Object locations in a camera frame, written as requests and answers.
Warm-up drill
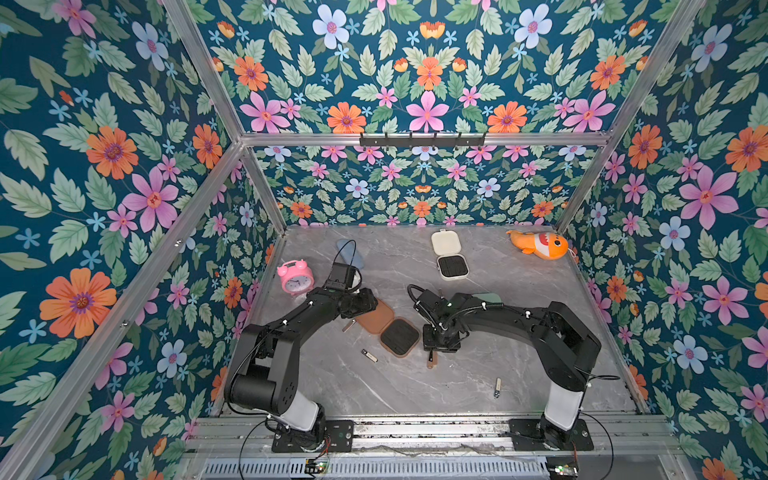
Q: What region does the orange clownfish plush toy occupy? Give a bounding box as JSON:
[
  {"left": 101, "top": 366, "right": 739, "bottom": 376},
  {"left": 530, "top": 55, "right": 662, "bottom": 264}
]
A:
[{"left": 506, "top": 230, "right": 570, "bottom": 260}]

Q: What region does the blue denim pouch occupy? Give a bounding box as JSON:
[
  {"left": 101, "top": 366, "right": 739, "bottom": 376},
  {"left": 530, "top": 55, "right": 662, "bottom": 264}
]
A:
[{"left": 336, "top": 239, "right": 365, "bottom": 270}]

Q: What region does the small cream nail clipper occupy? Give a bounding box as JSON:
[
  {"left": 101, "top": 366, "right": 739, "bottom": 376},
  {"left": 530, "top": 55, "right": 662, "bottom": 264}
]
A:
[{"left": 361, "top": 349, "right": 379, "bottom": 363}]

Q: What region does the mint green clipper case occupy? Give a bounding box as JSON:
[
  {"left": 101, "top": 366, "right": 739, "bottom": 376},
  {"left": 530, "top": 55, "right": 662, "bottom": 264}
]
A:
[{"left": 473, "top": 293, "right": 502, "bottom": 304}]

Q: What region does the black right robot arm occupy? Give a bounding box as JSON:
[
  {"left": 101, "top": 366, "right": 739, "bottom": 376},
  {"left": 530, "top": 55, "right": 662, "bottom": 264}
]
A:
[{"left": 406, "top": 284, "right": 602, "bottom": 436}]

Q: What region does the aluminium front rail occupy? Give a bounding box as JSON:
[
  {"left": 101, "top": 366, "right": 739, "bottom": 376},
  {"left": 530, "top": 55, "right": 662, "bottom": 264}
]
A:
[{"left": 179, "top": 413, "right": 679, "bottom": 460}]

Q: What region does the black hook rail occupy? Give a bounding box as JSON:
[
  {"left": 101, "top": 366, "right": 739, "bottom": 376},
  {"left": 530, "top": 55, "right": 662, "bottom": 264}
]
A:
[{"left": 358, "top": 133, "right": 486, "bottom": 149}]

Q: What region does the brown clipper case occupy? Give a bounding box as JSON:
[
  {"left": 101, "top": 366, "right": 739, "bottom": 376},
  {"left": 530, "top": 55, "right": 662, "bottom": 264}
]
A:
[{"left": 354, "top": 300, "right": 421, "bottom": 358}]

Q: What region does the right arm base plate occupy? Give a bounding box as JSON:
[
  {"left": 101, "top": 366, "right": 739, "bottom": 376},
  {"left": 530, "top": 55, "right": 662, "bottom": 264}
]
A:
[{"left": 508, "top": 418, "right": 595, "bottom": 451}]

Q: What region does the slanted brown nail clipper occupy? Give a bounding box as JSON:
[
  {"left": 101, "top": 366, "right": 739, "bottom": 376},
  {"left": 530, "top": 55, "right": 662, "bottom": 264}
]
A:
[{"left": 342, "top": 319, "right": 356, "bottom": 333}]

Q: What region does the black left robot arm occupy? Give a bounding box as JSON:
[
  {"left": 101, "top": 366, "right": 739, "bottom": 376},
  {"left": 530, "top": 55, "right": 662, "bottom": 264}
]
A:
[{"left": 223, "top": 262, "right": 378, "bottom": 432}]

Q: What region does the pink alarm clock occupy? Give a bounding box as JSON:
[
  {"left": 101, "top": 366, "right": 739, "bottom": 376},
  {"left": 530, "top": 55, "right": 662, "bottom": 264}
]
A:
[{"left": 277, "top": 259, "right": 315, "bottom": 296}]

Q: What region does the cream clipper case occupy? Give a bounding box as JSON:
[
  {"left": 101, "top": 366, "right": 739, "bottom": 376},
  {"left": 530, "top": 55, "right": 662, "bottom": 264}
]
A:
[{"left": 430, "top": 229, "right": 469, "bottom": 281}]

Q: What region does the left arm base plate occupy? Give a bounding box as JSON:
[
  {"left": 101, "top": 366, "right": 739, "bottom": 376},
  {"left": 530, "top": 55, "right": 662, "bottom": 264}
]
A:
[{"left": 271, "top": 419, "right": 356, "bottom": 453}]

